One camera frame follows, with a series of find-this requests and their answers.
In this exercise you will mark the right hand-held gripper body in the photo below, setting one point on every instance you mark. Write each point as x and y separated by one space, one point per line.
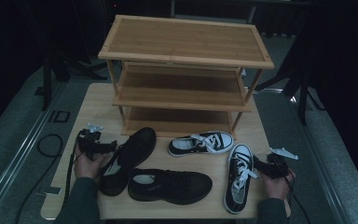
276 166

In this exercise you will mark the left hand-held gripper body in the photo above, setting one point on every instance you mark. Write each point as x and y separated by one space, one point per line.
90 144

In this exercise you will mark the black and white sneaker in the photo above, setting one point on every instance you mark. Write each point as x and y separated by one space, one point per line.
240 152
220 141

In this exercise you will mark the black shoe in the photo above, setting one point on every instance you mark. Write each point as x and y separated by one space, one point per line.
180 186
136 146

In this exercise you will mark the wooden shoe rack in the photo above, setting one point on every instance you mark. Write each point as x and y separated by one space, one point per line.
183 40

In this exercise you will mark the person's right hand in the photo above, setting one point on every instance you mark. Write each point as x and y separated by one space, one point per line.
276 188

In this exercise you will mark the person's left hand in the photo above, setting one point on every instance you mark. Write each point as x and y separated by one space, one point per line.
87 169

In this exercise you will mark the black metal stand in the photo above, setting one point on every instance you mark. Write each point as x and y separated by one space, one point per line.
46 81
303 93

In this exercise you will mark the metal floor rail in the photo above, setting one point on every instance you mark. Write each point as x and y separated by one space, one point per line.
318 155
24 149

